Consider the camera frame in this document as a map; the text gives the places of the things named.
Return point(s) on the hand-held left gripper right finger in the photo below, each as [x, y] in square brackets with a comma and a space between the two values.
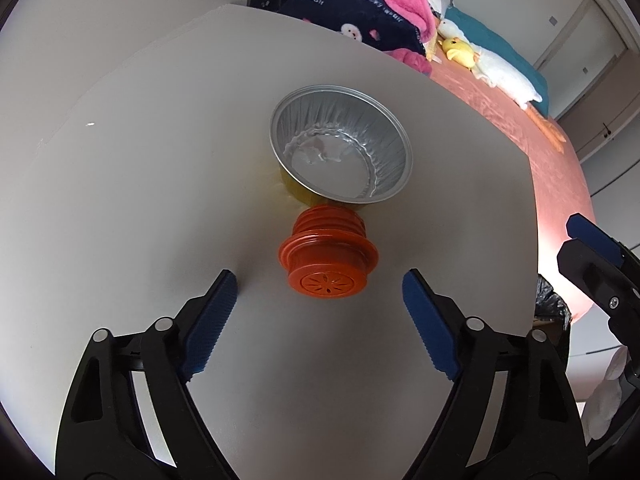
[425, 320]

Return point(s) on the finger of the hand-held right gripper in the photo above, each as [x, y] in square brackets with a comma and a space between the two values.
[595, 237]
[600, 290]

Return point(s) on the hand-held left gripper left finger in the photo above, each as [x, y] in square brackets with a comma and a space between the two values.
[215, 320]

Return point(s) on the black trash bag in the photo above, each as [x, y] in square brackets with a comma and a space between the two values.
[550, 300]

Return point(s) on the orange plastic cap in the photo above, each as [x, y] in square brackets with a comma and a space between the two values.
[327, 260]

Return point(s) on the bed with pink sheet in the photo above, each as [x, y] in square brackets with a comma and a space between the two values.
[560, 185]

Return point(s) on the white fluffy cloth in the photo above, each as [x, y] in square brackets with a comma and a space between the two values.
[605, 400]

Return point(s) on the aluminium foil bowl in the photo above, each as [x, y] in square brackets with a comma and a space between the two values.
[340, 155]

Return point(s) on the white goose plush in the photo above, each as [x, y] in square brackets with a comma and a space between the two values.
[505, 75]

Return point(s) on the yellow duck plush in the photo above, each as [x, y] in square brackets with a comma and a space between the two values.
[459, 52]

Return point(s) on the pink fleece blanket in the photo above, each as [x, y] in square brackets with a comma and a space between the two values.
[405, 5]

